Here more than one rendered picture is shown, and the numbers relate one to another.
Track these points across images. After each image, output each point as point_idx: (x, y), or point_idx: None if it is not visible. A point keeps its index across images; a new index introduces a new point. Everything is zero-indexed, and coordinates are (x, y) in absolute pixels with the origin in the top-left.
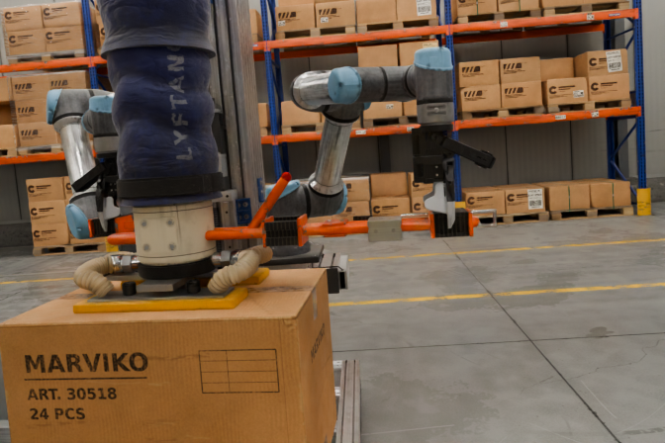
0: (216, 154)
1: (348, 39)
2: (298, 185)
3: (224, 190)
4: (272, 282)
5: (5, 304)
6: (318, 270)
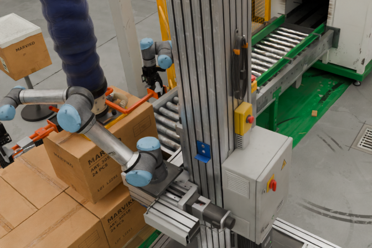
0: (70, 86)
1: None
2: (137, 148)
3: (179, 123)
4: (78, 138)
5: None
6: (76, 154)
